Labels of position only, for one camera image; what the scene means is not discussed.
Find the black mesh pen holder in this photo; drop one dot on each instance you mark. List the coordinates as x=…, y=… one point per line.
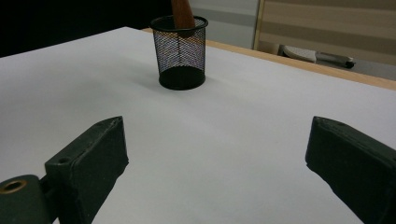
x=182, y=59

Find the white table sheet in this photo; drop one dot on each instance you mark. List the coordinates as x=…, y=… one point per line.
x=218, y=118

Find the white wheeled chair base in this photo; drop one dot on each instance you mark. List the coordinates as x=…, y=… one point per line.
x=311, y=54

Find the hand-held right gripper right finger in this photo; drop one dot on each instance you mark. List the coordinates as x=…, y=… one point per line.
x=351, y=161

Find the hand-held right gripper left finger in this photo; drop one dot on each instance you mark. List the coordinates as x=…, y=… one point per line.
x=93, y=161

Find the wooden paddle hairbrush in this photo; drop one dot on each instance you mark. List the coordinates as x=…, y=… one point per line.
x=183, y=12

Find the black curtain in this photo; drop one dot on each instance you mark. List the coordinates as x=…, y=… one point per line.
x=62, y=18

